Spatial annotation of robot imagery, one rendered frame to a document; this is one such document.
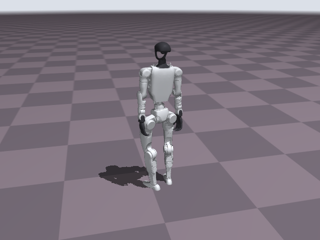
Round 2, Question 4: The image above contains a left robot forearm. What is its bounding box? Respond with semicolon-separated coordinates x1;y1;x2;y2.
137;91;146;120

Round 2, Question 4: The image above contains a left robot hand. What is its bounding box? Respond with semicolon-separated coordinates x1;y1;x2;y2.
138;115;149;136

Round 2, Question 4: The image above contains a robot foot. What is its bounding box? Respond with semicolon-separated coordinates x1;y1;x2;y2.
163;173;172;185
142;180;161;191

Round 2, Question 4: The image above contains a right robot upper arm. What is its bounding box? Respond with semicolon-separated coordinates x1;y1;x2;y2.
172;66;183;96

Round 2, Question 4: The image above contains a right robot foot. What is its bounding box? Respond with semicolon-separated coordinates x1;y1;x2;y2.
163;173;172;185

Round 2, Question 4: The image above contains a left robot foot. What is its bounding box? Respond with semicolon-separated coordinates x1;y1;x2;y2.
142;180;161;191

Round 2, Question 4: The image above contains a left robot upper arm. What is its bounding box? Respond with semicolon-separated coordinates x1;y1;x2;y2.
139;67;152;99

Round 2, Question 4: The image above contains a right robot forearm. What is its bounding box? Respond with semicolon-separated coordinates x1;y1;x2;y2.
174;92;183;115

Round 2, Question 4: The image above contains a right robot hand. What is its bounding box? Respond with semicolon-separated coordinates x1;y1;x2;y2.
173;110;183;131

